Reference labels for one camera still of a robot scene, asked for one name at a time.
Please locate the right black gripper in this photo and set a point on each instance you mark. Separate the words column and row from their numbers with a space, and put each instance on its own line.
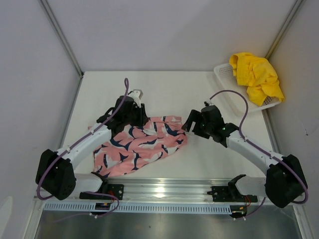
column 194, row 116

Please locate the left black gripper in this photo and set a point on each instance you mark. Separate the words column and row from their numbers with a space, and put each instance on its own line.
column 143, row 119

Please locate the pink whale print shorts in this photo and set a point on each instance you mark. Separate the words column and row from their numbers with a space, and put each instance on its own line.
column 135, row 147

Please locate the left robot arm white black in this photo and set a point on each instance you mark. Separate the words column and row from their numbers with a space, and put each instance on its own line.
column 55, row 175

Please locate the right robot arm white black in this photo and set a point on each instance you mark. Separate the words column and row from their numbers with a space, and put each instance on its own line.
column 283, row 179

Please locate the yellow shorts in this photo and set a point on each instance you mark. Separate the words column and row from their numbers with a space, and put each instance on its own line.
column 257, row 75

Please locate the white perforated plastic basket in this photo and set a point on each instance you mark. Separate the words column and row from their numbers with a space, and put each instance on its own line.
column 226, row 81

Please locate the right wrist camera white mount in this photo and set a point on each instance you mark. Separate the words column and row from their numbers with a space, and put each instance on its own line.
column 208, row 103

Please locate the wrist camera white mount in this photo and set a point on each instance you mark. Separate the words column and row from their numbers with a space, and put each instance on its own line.
column 136, row 95
column 208, row 103

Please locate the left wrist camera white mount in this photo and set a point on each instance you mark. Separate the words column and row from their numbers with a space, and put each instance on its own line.
column 136, row 95

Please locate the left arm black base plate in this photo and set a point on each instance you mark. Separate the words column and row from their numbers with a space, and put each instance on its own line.
column 116, row 190

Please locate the aluminium mounting rail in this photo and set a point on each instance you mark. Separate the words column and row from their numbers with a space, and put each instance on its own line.
column 163, row 190

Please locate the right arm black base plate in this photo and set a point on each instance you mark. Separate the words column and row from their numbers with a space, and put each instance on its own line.
column 226, row 194

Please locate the white slotted cable duct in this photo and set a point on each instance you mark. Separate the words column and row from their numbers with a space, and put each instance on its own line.
column 139, row 208

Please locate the left aluminium corner post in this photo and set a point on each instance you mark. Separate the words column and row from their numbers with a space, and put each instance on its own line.
column 61, row 36

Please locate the aluminium corner post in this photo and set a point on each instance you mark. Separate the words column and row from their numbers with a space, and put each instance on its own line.
column 287, row 23
column 61, row 36

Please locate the right aluminium corner post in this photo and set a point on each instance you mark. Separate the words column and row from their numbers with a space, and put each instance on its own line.
column 287, row 23

